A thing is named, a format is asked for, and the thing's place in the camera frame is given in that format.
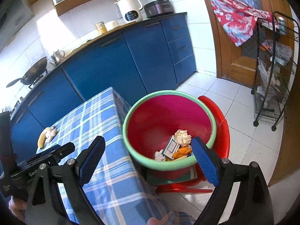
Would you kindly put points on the ginger root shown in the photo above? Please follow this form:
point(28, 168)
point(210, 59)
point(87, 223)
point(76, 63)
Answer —
point(50, 134)

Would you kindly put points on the white electric kettle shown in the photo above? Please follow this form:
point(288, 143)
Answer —
point(130, 10)

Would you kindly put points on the black wire rack cart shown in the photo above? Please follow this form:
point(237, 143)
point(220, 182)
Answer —
point(276, 65)

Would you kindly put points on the blue plaid tablecloth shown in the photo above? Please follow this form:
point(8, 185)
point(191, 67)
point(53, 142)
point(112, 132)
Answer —
point(116, 191)

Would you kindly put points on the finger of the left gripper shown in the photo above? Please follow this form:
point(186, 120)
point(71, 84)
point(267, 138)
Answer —
point(51, 156)

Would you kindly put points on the red basin green rim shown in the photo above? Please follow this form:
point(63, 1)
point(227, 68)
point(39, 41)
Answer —
point(156, 117)

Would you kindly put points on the white medicine box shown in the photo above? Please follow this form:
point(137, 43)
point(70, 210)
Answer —
point(170, 148)

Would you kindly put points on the yellow tin can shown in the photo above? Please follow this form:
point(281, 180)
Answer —
point(100, 28)

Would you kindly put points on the yellow banana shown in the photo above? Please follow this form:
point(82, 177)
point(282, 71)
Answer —
point(42, 138)

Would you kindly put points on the wooden door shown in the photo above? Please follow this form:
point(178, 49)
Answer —
point(254, 43)

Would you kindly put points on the red plastic stool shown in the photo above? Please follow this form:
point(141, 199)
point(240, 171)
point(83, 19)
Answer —
point(188, 182)

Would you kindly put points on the red floral cloth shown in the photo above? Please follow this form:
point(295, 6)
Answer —
point(238, 19)

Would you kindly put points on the blue kitchen cabinets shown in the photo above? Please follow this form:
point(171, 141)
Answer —
point(155, 54)

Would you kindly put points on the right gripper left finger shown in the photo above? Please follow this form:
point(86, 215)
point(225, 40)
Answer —
point(45, 205)

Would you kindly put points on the steel kettle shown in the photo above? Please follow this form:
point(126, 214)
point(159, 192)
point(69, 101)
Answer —
point(57, 57)

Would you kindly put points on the person's right hand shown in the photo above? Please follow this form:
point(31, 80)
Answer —
point(153, 221)

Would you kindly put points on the dark rice cooker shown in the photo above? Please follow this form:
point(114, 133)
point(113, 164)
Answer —
point(158, 8)

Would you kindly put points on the black wok pan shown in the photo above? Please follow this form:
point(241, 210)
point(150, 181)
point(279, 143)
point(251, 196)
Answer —
point(32, 74)

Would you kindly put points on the person's left hand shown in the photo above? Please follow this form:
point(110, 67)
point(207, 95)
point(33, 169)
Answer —
point(17, 207)

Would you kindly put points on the white tissue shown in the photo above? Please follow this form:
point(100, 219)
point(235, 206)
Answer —
point(182, 138)

